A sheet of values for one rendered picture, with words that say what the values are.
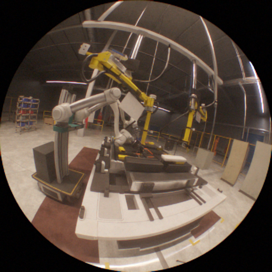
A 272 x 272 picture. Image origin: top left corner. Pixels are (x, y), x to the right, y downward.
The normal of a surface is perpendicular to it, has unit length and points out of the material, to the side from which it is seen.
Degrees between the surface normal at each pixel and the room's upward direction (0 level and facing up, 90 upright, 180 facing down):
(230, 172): 90
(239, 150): 90
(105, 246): 0
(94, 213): 0
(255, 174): 90
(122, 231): 0
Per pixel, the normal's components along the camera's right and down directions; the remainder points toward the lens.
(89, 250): 0.22, -0.97
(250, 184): -0.95, -0.18
